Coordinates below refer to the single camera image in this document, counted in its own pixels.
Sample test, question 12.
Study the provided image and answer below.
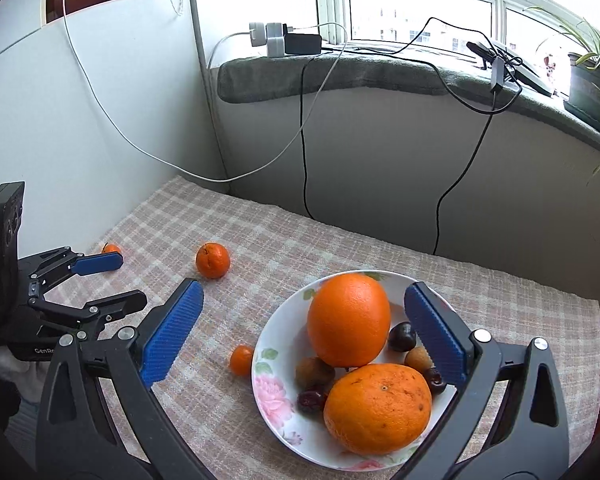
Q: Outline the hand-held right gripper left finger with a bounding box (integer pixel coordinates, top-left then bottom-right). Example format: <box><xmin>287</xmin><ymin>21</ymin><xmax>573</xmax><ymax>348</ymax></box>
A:
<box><xmin>36</xmin><ymin>279</ymin><xmax>216</xmax><ymax>480</ymax></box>

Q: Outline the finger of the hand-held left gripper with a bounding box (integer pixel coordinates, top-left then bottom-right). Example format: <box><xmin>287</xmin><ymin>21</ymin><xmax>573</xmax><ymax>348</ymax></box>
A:
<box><xmin>28</xmin><ymin>246</ymin><xmax>125</xmax><ymax>292</ymax></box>
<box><xmin>27</xmin><ymin>288</ymin><xmax>148</xmax><ymax>337</ymax></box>

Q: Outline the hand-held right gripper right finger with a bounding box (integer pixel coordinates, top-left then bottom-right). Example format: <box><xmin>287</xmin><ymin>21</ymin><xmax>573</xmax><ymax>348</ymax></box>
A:
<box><xmin>395</xmin><ymin>281</ymin><xmax>572</xmax><ymax>480</ymax></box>

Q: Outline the brown longan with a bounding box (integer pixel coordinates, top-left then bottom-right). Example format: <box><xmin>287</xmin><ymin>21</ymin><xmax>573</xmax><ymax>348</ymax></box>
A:
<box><xmin>295</xmin><ymin>356</ymin><xmax>337</xmax><ymax>391</ymax></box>
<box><xmin>404</xmin><ymin>345</ymin><xmax>434</xmax><ymax>375</ymax></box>

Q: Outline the dark red cherry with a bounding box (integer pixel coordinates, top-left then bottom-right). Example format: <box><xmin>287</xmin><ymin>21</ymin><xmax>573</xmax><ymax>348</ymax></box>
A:
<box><xmin>423</xmin><ymin>367</ymin><xmax>447</xmax><ymax>396</ymax></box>
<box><xmin>388</xmin><ymin>321</ymin><xmax>418</xmax><ymax>353</ymax></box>
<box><xmin>296</xmin><ymin>389</ymin><xmax>329</xmax><ymax>416</ymax></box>

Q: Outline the large oval orange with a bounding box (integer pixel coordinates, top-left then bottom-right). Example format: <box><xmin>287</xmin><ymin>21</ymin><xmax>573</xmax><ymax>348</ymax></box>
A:
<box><xmin>307</xmin><ymin>273</ymin><xmax>392</xmax><ymax>369</ymax></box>

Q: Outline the round orange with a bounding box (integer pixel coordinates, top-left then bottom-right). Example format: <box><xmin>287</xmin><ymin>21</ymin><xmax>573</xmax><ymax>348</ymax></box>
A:
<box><xmin>323</xmin><ymin>363</ymin><xmax>433</xmax><ymax>456</ymax></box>

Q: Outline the white floral plate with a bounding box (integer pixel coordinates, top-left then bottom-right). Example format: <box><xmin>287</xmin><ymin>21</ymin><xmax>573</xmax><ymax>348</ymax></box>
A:
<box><xmin>251</xmin><ymin>269</ymin><xmax>459</xmax><ymax>471</ymax></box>

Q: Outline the person's left hand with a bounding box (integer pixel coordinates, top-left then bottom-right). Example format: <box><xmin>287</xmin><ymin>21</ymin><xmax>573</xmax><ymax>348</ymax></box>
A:
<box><xmin>0</xmin><ymin>349</ymin><xmax>47</xmax><ymax>404</ymax></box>

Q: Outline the small orange kumquat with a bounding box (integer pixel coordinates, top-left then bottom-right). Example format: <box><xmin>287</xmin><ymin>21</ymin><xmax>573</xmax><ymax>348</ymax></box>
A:
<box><xmin>229</xmin><ymin>344</ymin><xmax>255</xmax><ymax>377</ymax></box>

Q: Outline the pink plaid tablecloth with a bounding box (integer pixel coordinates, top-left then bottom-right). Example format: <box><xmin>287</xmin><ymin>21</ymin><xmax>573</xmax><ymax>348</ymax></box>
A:
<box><xmin>5</xmin><ymin>175</ymin><xmax>600</xmax><ymax>480</ymax></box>

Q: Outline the grey windowsill cushion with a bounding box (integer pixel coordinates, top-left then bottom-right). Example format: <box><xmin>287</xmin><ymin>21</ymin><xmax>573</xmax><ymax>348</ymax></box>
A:
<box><xmin>217</xmin><ymin>44</ymin><xmax>600</xmax><ymax>157</ymax></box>

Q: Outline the black electronic device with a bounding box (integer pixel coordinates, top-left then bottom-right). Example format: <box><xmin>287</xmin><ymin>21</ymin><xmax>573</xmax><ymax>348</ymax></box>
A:
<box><xmin>466</xmin><ymin>39</ymin><xmax>557</xmax><ymax>97</ymax></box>

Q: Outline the potted spider plant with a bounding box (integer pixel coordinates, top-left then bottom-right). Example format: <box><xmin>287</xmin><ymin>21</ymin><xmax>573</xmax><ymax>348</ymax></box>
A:
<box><xmin>527</xmin><ymin>4</ymin><xmax>600</xmax><ymax>223</ymax></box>

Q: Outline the black power adapter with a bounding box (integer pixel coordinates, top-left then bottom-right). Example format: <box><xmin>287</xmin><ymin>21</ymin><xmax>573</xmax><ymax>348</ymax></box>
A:
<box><xmin>283</xmin><ymin>33</ymin><xmax>324</xmax><ymax>56</ymax></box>

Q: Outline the white cable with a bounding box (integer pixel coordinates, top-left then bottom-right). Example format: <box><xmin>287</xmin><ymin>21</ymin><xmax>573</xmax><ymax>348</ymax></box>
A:
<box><xmin>62</xmin><ymin>0</ymin><xmax>349</xmax><ymax>184</ymax></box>

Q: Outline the black cable with dongle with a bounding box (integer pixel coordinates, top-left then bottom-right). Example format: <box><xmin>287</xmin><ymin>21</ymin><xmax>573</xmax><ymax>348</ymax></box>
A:
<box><xmin>321</xmin><ymin>16</ymin><xmax>523</xmax><ymax>257</ymax></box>

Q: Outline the black power cable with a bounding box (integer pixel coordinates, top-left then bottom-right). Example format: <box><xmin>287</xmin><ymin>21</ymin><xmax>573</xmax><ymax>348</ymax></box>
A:
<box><xmin>300</xmin><ymin>52</ymin><xmax>317</xmax><ymax>220</ymax></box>

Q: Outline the white window frame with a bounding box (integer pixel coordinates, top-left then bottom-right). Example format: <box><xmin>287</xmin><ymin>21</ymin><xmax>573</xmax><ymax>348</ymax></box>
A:
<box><xmin>275</xmin><ymin>0</ymin><xmax>600</xmax><ymax>87</ymax></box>

